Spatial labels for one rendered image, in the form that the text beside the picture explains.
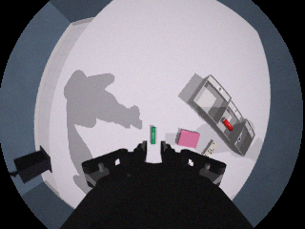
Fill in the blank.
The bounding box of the pink flat block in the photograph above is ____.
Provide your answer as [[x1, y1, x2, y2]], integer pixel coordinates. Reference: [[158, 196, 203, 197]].
[[177, 130, 200, 148]]

